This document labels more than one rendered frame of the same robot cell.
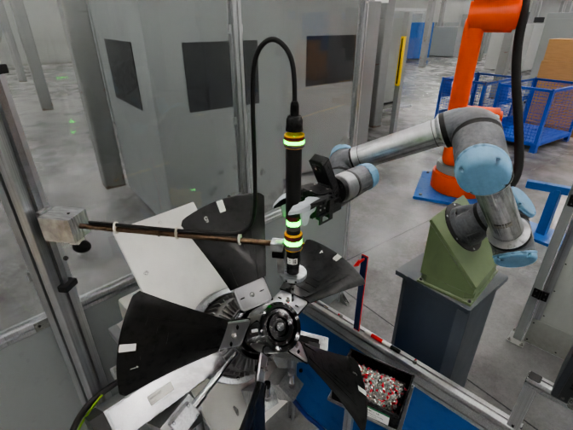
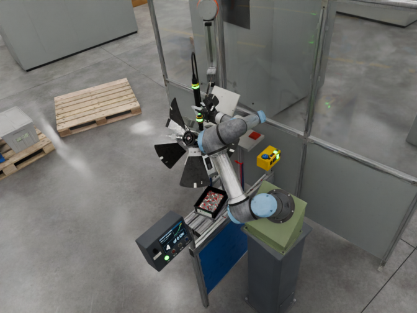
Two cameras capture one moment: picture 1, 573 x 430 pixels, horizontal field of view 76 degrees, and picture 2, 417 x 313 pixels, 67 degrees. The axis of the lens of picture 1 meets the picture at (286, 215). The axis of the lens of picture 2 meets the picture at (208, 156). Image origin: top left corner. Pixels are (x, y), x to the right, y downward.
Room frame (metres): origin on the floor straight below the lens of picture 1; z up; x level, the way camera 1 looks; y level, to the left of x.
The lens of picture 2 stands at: (0.89, -1.77, 2.62)
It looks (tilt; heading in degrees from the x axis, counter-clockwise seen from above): 42 degrees down; 93
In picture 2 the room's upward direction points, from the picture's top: 7 degrees counter-clockwise
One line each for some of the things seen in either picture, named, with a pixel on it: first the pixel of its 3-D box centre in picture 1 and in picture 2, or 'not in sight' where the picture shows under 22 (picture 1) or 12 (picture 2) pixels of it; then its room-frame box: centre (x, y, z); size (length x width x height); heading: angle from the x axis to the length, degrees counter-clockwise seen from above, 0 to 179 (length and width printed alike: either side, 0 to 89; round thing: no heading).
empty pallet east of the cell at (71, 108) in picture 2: not in sight; (96, 105); (-1.00, 2.52, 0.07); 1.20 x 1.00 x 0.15; 21
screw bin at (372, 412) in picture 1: (372, 386); (211, 201); (0.79, -0.27, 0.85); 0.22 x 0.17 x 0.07; 60
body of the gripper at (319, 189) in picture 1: (323, 198); (211, 115); (0.85, -0.09, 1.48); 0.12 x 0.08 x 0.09; 136
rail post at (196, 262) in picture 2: not in sight; (200, 282); (0.65, -0.65, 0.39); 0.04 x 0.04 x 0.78; 46
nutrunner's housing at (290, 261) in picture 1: (293, 203); (198, 105); (0.77, -0.02, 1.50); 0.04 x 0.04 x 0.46
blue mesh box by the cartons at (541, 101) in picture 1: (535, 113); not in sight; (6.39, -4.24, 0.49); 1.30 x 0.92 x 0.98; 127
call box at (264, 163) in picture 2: not in sight; (268, 158); (1.23, -0.06, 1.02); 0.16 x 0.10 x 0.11; 46
